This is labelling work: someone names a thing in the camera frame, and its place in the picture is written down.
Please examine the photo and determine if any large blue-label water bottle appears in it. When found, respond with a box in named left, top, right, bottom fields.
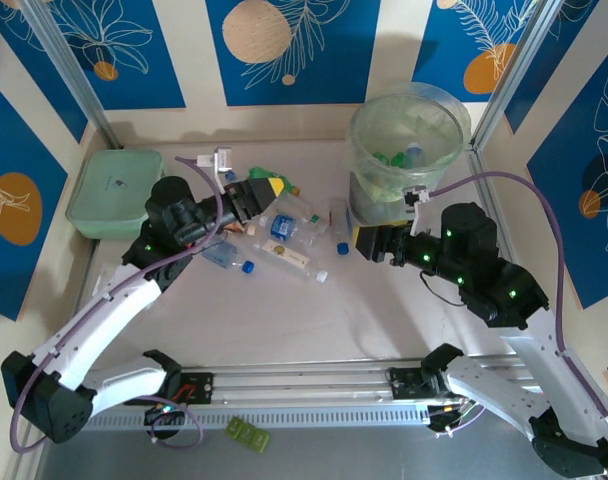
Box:
left=257, top=213, right=330, bottom=249

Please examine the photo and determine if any clear bottle green cap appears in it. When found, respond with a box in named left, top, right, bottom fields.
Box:
left=273, top=192, right=321, bottom=225

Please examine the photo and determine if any clear container red blue label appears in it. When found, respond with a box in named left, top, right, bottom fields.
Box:
left=328, top=197, right=356, bottom=239

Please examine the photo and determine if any long clear bottle white cap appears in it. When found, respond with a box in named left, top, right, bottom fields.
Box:
left=252, top=237, right=330, bottom=285

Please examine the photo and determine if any clear bottle blue cap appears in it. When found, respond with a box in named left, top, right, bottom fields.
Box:
left=202, top=243, right=257, bottom=276

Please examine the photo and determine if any crushed blue-label water bottle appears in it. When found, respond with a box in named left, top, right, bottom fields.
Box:
left=403, top=142, right=428, bottom=169

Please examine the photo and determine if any green lidded container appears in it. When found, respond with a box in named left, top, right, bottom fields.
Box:
left=65, top=148, right=165, bottom=240

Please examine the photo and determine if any clear plastic packet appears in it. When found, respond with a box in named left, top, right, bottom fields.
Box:
left=96, top=264, right=125, bottom=296

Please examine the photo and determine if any right black controller box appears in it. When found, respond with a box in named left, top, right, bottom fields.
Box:
left=427, top=403, right=468, bottom=435

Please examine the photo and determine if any black controller box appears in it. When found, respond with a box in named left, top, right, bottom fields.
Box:
left=143, top=403, right=188, bottom=427
left=427, top=403, right=468, bottom=435

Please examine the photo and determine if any green plastic pieces strip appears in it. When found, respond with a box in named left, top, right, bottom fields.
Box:
left=225, top=418, right=271, bottom=446

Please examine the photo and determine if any left black controller box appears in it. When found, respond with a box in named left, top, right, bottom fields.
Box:
left=143, top=403, right=188, bottom=427

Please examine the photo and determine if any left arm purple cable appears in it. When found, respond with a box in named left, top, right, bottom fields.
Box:
left=11, top=155, right=225, bottom=454

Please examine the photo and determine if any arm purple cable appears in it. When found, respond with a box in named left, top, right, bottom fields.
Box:
left=11, top=155, right=225, bottom=454
left=426, top=171, right=608, bottom=446

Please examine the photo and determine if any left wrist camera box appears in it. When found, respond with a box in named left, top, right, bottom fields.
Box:
left=196, top=146, right=236, bottom=189

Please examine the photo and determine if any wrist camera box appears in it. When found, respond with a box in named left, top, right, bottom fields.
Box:
left=400, top=183, right=431, bottom=236
left=196, top=146, right=236, bottom=189

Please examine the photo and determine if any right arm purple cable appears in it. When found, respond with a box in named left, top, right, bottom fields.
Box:
left=426, top=171, right=608, bottom=446

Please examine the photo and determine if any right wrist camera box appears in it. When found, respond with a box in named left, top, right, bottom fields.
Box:
left=400, top=183, right=431, bottom=236

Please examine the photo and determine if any right black mount plate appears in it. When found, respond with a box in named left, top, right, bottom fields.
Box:
left=389, top=367, right=455, bottom=401

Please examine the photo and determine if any black mount plate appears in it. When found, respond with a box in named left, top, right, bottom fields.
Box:
left=389, top=367, right=455, bottom=401
left=148, top=372, right=216, bottom=406

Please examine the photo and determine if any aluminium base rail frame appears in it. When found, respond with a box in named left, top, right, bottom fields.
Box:
left=26, top=357, right=578, bottom=416

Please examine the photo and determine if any grey slotted cable duct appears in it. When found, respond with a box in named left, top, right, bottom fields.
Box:
left=83, top=404, right=433, bottom=432

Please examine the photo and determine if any left black mount plate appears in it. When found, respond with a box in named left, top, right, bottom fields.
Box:
left=148, top=372, right=216, bottom=406

